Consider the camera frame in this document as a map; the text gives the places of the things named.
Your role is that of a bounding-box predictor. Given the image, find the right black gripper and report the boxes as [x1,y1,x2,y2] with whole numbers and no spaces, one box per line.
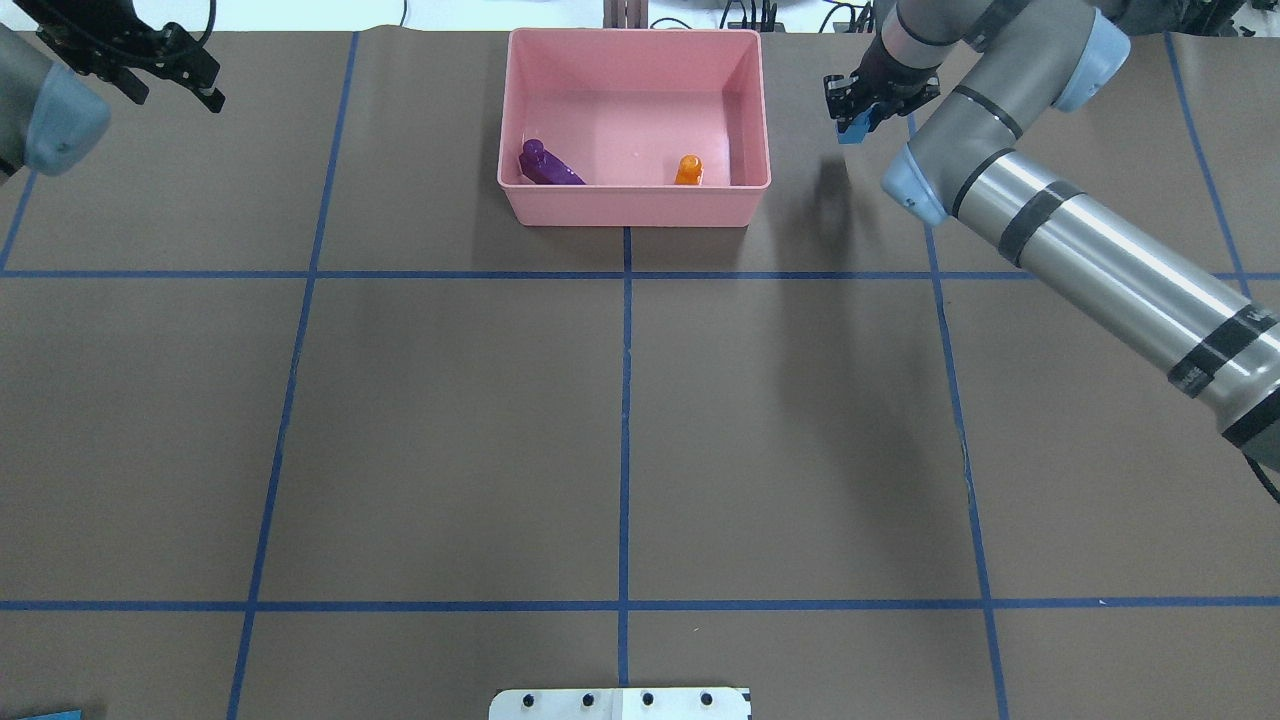
[823,35,941,135]

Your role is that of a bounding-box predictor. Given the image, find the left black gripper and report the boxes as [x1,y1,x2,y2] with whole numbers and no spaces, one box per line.
[15,1,225,113]

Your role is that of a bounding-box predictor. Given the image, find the small blue block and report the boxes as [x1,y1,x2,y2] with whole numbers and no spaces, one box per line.
[836,110,870,145]

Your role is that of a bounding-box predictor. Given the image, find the orange sloped block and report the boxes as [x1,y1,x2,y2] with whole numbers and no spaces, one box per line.
[673,154,704,186]

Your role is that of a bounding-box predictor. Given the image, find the purple block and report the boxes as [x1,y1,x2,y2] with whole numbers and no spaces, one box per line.
[518,138,586,186]

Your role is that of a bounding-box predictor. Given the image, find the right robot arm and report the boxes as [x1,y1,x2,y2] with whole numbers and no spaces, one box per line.
[822,1,1279,469]

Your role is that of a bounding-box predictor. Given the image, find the pink plastic box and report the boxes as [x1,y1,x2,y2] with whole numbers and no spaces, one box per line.
[495,28,771,228]

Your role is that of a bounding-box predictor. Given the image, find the usb hub with cables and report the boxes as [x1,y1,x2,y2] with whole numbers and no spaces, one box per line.
[818,1,893,35]

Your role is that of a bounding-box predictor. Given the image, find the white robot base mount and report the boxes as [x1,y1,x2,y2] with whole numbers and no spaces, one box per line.
[488,685,753,719]

